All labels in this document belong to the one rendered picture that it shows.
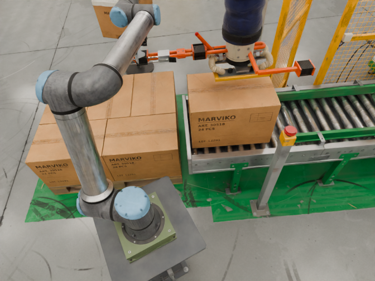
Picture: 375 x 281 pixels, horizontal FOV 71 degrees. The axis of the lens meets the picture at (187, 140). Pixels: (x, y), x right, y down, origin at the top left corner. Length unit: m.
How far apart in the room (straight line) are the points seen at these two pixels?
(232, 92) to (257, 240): 1.20
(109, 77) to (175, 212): 0.91
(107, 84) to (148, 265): 0.95
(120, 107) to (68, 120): 1.47
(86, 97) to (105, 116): 1.51
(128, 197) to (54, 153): 1.19
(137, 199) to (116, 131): 1.12
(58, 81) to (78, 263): 1.75
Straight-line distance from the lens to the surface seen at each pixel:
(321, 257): 2.43
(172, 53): 1.69
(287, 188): 2.58
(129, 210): 1.21
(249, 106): 1.78
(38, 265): 2.58
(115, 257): 1.54
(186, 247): 1.49
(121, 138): 2.20
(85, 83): 0.91
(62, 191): 2.72
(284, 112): 2.38
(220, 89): 1.89
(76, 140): 1.06
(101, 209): 1.30
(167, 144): 2.08
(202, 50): 1.66
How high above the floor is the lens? 2.18
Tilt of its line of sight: 52 degrees down
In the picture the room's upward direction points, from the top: 4 degrees counter-clockwise
